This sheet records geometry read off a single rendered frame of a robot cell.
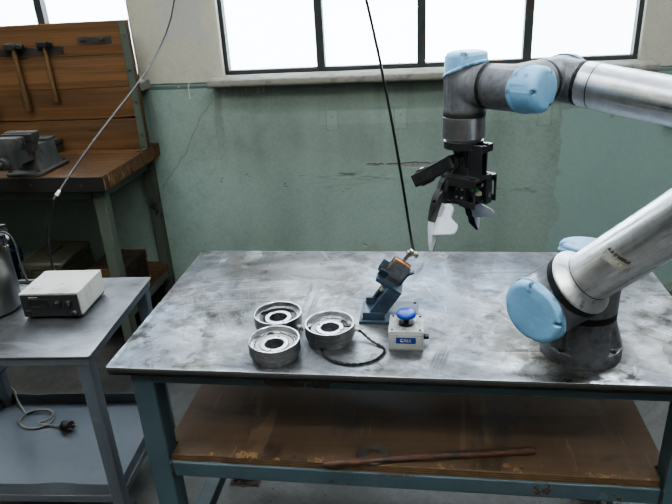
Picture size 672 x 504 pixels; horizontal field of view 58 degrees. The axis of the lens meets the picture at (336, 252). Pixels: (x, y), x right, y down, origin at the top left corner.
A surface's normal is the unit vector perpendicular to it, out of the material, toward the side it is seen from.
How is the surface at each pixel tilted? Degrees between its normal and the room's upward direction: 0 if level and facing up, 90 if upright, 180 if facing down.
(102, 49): 90
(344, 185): 90
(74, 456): 0
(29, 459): 0
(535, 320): 96
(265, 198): 90
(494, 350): 0
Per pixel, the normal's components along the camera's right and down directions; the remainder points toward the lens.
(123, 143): -0.14, 0.40
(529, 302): -0.79, 0.37
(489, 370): -0.05, -0.92
